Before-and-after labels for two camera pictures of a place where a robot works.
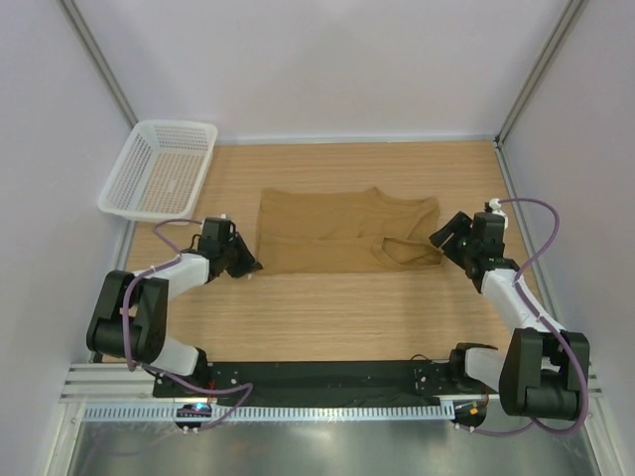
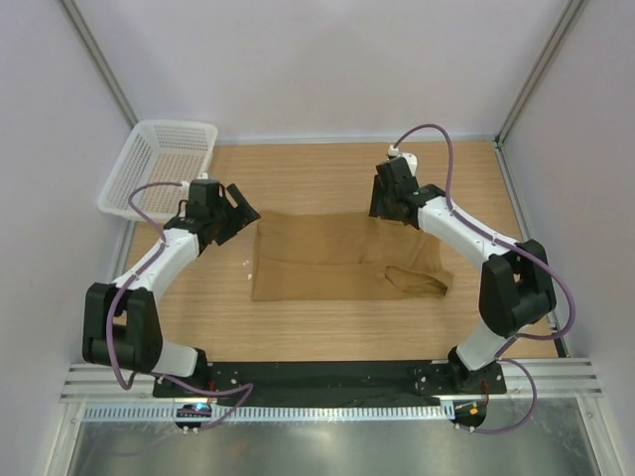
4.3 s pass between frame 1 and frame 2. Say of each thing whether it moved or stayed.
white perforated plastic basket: stayed
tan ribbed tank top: moved
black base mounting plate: stayed
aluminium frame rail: stayed
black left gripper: moved
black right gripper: moved
